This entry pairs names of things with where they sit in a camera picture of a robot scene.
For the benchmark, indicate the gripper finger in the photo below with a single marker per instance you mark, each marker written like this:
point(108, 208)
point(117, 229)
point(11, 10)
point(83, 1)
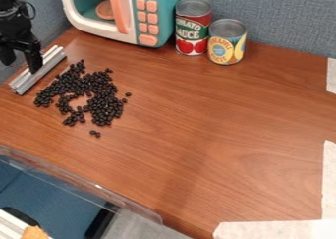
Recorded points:
point(33, 60)
point(6, 56)

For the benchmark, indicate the toy microwave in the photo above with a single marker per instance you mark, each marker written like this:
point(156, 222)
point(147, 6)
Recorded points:
point(124, 11)

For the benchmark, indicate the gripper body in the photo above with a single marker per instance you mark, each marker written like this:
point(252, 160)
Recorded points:
point(16, 28)

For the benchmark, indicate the red can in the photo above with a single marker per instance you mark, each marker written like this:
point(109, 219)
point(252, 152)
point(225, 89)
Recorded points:
point(192, 26)

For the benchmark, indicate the pile of black bits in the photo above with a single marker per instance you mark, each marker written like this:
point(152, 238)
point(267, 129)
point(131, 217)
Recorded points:
point(87, 95)

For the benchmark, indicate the silver metal bar tool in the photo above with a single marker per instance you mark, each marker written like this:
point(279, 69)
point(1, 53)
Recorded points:
point(34, 71)

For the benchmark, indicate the yellow can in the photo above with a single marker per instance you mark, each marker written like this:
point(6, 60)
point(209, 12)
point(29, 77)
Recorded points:
point(226, 42)

